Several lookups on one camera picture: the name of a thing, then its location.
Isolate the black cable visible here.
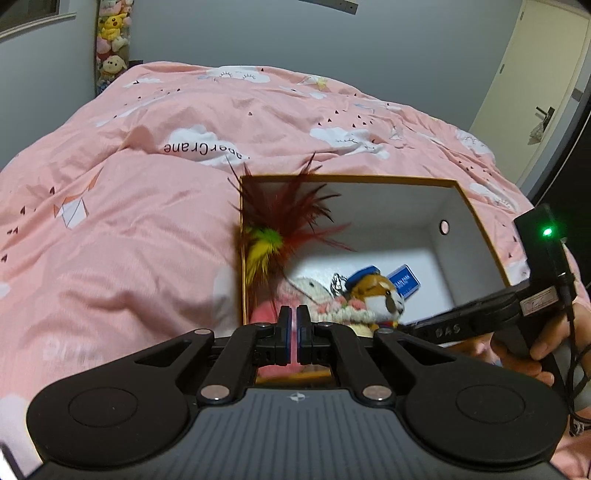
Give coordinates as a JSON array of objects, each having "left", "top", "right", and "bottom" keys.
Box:
[{"left": 556, "top": 237, "right": 591, "bottom": 435}]

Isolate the window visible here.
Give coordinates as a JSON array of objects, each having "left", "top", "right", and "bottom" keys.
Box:
[{"left": 0, "top": 0, "right": 77, "bottom": 40}]

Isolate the plush dog with blue hat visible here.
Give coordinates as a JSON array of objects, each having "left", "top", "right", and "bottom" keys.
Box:
[{"left": 344, "top": 265, "right": 407, "bottom": 330}]

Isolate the clear tube of plush toys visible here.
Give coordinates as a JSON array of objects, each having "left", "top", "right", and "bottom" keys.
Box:
[{"left": 95, "top": 0, "right": 134, "bottom": 95}]

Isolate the blue small box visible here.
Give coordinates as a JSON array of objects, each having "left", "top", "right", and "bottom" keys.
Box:
[{"left": 385, "top": 264, "right": 423, "bottom": 298}]

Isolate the pink printed blanket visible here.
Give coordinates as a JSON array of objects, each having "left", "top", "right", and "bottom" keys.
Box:
[{"left": 0, "top": 60, "right": 591, "bottom": 480}]

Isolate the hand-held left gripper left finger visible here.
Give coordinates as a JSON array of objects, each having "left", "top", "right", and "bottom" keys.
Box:
[{"left": 134, "top": 305, "right": 293, "bottom": 407}]

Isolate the person's right hand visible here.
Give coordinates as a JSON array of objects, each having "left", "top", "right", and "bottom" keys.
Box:
[{"left": 448, "top": 295, "right": 591, "bottom": 388}]

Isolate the pale door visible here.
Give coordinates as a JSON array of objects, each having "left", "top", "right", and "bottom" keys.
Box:
[{"left": 468, "top": 0, "right": 591, "bottom": 148}]

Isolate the red feather toy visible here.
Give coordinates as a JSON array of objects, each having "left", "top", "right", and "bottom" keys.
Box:
[{"left": 226, "top": 151, "right": 357, "bottom": 365}]

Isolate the grey wall fixture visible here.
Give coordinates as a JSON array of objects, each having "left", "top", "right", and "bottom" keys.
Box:
[{"left": 298, "top": 0, "right": 358, "bottom": 14}]

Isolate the orange cardboard box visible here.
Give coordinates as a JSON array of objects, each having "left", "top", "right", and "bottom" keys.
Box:
[{"left": 238, "top": 173, "right": 527, "bottom": 386}]

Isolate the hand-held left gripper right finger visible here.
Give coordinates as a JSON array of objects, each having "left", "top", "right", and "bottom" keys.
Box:
[{"left": 296, "top": 304, "right": 455, "bottom": 407}]

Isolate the pink fluffy ball plush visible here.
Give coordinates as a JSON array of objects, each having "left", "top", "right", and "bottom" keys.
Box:
[{"left": 249, "top": 279, "right": 333, "bottom": 370}]

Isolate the white crochet toy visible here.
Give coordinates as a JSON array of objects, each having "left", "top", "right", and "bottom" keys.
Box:
[{"left": 288, "top": 275, "right": 379, "bottom": 335}]

